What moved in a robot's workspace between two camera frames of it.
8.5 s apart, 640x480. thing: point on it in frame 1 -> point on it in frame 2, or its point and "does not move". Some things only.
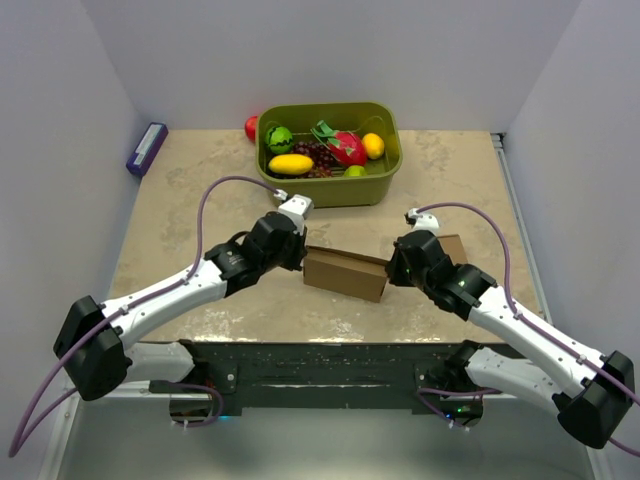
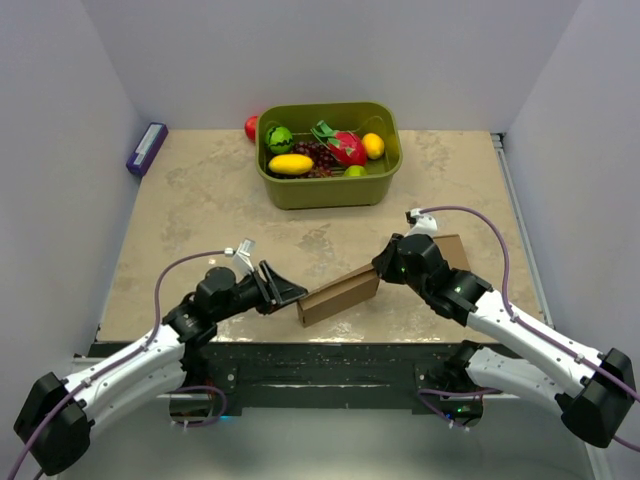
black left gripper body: (292, 256) -> (254, 293)
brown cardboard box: (348, 274) -> (339, 295)
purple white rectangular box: (147, 148) does not move
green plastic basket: (373, 189) does not move
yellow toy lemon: (374, 145) does not move
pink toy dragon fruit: (345, 146) does not move
